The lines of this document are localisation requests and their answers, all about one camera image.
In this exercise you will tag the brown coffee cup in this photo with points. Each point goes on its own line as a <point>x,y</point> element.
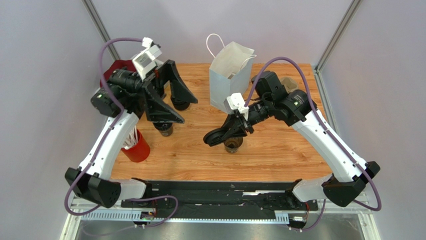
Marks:
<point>232,145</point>

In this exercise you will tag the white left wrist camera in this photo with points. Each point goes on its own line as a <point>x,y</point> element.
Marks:
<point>145,61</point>

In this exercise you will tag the white paper bag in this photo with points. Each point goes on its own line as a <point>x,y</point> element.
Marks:
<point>229,72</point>

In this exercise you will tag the stack of black cups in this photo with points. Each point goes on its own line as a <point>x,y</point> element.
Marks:
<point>164,128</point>

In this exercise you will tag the brown pulp cup carrier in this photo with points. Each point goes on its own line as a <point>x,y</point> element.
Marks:
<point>289,84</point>

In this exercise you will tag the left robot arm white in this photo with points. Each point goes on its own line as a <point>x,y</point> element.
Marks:
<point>124,97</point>

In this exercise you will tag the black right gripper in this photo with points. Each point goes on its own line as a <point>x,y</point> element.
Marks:
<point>242,121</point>

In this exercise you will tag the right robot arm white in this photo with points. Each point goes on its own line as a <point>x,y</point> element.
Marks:
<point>350,173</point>

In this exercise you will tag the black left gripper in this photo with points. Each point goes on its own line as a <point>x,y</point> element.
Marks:
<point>152,86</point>

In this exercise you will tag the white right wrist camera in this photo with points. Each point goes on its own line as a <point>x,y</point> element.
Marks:
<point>235,102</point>

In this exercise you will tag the dark red bucket hat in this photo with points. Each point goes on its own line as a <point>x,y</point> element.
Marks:
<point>119,64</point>

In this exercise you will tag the red cup with straws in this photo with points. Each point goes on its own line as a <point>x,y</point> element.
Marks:
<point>135,147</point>

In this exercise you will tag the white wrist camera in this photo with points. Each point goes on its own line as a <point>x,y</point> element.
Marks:
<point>145,61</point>
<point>235,102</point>

